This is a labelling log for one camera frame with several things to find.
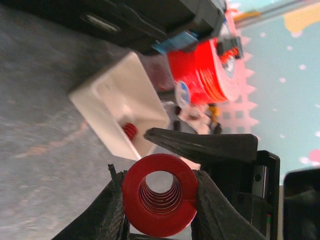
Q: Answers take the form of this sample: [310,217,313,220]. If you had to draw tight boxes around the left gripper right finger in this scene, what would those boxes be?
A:
[191,170,265,240]

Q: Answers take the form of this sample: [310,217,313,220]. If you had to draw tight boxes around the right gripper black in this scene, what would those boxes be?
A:
[144,127,280,240]

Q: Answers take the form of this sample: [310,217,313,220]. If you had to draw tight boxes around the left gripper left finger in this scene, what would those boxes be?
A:
[53,164,130,240]

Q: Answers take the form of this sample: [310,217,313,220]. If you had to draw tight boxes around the upper beige work glove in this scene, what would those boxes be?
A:
[177,103,212,135]

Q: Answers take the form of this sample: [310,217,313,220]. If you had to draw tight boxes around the red filament spool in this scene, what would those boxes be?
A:
[166,9,247,105]

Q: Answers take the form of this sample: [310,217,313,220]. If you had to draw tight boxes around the white rectangular parts tray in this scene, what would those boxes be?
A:
[69,52,170,161]

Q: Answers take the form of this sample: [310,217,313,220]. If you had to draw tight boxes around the black red terminal strip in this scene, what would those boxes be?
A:
[216,36,244,60]

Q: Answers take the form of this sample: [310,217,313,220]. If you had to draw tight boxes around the black plastic toolbox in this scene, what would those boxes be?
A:
[1,0,227,56]

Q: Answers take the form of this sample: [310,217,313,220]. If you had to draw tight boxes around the small solder wire spool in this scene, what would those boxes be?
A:
[174,81,191,109]

